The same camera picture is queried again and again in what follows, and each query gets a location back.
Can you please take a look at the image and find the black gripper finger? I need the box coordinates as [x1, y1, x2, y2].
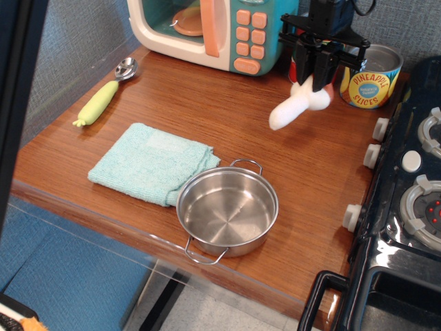
[296, 38, 315, 85]
[312, 51, 340, 92]

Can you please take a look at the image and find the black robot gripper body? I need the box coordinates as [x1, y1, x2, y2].
[280, 1, 371, 70]

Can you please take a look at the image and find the white brown toy mushroom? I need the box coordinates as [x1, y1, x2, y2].
[269, 75, 334, 130]

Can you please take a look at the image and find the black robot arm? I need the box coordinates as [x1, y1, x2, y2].
[279, 1, 376, 92]

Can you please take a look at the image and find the tomato soup can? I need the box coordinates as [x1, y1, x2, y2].
[289, 32, 345, 83]

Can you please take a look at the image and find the pineapple slices can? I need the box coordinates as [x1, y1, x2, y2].
[340, 44, 404, 110]

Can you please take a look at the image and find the toy microwave oven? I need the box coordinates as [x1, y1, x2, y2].
[127, 0, 298, 76]

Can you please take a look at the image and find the white stove knob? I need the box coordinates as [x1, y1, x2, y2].
[342, 204, 362, 232]
[363, 144, 381, 170]
[372, 117, 389, 142]

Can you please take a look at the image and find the orange toy plate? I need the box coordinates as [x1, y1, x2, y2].
[172, 6, 203, 37]

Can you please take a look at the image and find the small stainless steel pot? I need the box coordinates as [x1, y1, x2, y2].
[176, 159, 279, 265]

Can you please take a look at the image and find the light teal folded cloth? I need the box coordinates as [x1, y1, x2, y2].
[88, 123, 221, 207]

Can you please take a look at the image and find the black toy stove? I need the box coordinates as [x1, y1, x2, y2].
[298, 56, 440, 330]

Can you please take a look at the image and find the black basket with orange item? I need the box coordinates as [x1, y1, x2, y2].
[1, 293, 48, 331]

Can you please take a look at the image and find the green handled metal spoon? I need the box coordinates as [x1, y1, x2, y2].
[72, 57, 138, 128]

